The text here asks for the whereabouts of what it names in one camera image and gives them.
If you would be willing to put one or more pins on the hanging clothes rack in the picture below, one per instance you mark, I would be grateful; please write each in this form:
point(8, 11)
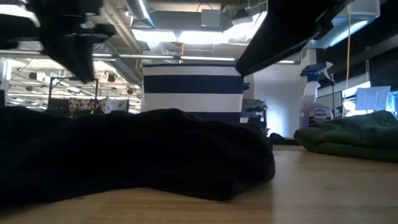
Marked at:
point(99, 105)

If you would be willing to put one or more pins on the pale hanging sheet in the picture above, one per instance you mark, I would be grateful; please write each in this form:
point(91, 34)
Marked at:
point(372, 98)

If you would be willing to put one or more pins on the grey ceiling unit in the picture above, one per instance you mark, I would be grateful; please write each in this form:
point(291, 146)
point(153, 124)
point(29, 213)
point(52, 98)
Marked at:
point(210, 18)

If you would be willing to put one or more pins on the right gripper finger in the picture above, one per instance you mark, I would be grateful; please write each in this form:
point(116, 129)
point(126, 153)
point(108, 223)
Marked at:
point(273, 46)

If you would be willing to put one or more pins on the bright ceiling light panel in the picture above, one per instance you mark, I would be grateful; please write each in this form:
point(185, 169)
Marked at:
point(186, 36)

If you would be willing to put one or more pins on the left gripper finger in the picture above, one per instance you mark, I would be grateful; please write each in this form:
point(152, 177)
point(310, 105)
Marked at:
point(77, 59)

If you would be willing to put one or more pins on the dark green shirt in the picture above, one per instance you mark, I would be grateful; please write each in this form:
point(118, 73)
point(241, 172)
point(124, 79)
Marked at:
point(357, 137)

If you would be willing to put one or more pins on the Dawn spray bottle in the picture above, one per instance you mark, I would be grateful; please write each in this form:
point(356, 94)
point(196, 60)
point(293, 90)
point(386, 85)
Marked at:
point(314, 109)

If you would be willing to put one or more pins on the black garment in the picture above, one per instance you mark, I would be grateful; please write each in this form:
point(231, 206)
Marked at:
point(124, 155)

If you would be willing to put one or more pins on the navy white striped fabric bin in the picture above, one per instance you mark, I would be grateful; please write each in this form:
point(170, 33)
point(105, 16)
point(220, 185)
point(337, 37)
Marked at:
point(192, 84)

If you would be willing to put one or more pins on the black background robot station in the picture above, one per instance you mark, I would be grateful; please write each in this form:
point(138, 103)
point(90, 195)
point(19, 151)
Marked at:
point(73, 80)

